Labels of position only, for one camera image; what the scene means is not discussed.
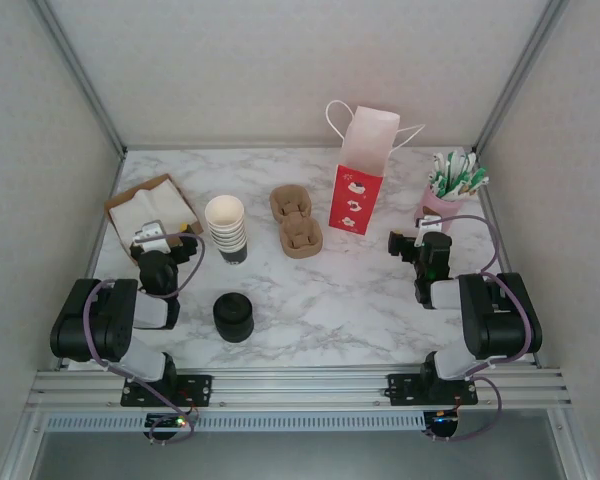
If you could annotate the brown cardboard tray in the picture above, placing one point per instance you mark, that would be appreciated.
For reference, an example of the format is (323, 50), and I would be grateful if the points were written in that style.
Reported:
(122, 196)

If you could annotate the stack of pulp cup carriers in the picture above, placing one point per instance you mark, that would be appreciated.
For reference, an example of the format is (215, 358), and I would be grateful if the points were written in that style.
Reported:
(295, 240)

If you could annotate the red printed paper gift bag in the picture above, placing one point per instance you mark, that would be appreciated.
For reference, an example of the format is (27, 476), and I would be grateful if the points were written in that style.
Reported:
(352, 205)

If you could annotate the pink holder cup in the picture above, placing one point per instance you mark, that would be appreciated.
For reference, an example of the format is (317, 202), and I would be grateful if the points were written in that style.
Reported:
(440, 207)

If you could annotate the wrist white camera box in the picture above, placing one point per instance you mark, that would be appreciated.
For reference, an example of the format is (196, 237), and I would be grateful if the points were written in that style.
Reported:
(150, 235)
(420, 223)

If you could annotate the black controller board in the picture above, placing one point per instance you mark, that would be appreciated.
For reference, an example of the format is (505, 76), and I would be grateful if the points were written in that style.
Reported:
(442, 422)
(167, 422)

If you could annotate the stack of paper cups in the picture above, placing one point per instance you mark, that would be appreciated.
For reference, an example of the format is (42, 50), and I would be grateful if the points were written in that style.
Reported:
(225, 215)

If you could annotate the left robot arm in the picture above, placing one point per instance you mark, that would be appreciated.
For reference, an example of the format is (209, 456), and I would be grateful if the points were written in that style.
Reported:
(95, 325)

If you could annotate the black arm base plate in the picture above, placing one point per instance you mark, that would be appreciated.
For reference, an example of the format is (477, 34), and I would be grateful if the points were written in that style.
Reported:
(402, 387)
(195, 387)

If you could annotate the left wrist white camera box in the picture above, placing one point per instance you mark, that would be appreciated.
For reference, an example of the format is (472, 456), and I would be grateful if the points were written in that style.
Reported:
(150, 235)

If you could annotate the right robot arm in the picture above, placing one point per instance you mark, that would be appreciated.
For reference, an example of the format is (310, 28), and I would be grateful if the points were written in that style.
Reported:
(500, 320)

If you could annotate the aluminium frame post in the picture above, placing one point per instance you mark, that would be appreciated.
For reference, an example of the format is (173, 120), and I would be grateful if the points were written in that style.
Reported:
(522, 75)
(80, 75)

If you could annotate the green white stick packet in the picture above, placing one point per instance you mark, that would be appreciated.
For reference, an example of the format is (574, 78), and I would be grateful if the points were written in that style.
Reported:
(453, 167)
(437, 167)
(467, 170)
(480, 179)

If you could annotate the stack of black cup lids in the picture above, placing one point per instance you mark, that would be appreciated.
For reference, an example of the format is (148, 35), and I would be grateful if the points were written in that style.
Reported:
(232, 315)

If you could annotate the aluminium front rail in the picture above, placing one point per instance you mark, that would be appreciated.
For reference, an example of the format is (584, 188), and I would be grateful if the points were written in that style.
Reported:
(300, 387)

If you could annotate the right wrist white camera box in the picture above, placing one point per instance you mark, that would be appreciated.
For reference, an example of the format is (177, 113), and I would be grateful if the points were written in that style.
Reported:
(420, 223)

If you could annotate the aluminium back rail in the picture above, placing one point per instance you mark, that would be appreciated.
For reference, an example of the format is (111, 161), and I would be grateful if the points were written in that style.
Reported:
(230, 147)

